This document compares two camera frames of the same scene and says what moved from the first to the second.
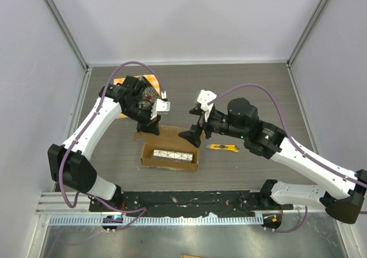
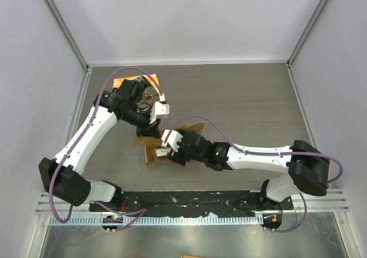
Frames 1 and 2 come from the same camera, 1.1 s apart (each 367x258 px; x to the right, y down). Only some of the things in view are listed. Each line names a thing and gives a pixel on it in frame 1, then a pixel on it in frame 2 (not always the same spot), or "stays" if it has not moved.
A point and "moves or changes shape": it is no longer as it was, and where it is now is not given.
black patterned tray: [149, 95] stays
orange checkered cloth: [152, 79] stays
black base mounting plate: [143, 203] stays
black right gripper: [192, 135] -> [179, 156]
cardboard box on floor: [190, 256] stays
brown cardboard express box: [168, 140] moves or changes shape
